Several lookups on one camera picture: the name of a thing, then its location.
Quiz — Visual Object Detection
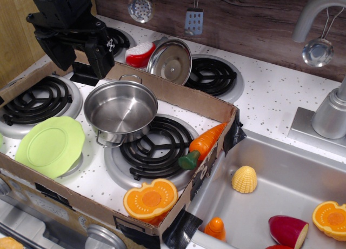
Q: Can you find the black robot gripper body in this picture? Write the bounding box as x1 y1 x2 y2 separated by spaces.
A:
26 0 107 45

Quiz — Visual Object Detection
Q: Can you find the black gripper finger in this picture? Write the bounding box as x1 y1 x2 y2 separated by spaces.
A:
36 34 76 71
84 35 115 78

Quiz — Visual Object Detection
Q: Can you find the light green toy broccoli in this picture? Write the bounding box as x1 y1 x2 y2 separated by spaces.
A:
0 133 3 148

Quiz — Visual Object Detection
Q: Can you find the stainless steel pot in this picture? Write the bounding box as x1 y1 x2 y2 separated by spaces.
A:
84 75 158 148

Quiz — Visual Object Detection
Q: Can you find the steel pot lid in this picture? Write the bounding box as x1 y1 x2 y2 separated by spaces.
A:
147 39 192 85

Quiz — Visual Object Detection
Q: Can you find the red white toy cheese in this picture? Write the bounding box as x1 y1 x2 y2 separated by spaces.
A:
125 42 156 68

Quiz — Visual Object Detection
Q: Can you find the front left black burner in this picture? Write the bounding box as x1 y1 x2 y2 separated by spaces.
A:
1 75 83 139

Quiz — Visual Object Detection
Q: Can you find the hanging steel strainer spoon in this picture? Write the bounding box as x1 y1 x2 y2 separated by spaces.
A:
128 0 155 23

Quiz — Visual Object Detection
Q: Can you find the light green plastic plate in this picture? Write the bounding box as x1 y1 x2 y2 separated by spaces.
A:
15 116 85 179

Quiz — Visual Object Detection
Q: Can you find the brown cardboard fence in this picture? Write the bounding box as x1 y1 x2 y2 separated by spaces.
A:
1 59 243 248

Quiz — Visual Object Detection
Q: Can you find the hanging grey slotted spatula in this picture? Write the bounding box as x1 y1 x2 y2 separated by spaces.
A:
184 0 204 36

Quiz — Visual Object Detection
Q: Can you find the back right black burner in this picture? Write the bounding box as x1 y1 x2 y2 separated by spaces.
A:
185 55 244 103

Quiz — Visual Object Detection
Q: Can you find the front right black burner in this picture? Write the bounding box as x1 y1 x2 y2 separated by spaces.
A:
104 114 198 191

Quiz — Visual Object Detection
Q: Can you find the orange pumpkin half in fence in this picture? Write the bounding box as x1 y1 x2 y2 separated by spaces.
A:
123 178 178 226

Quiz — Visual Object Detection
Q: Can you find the silver stove knob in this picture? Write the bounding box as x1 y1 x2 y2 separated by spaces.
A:
84 224 127 249

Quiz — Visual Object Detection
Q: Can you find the yellow toy corn piece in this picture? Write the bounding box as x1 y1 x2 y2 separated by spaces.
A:
231 166 257 193

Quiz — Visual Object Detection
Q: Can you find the yellow toy at bottom left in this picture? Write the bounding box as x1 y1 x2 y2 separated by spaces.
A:
0 237 24 249

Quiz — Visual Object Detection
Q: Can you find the small orange toy carrot piece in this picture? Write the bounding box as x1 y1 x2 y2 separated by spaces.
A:
203 217 226 242

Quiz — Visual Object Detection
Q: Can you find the hanging steel ladle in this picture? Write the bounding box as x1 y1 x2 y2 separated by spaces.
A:
302 8 344 68

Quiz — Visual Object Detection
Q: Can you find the silver toy faucet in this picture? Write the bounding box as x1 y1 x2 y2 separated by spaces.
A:
287 0 346 150

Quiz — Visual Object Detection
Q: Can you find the purple toy eggplant half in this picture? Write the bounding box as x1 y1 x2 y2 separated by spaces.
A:
268 215 309 248

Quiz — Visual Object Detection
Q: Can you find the red toy at bottom edge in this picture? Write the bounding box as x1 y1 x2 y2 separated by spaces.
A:
265 244 293 249

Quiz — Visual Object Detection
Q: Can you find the orange pumpkin half in sink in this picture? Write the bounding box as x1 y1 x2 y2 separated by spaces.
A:
312 201 345 241

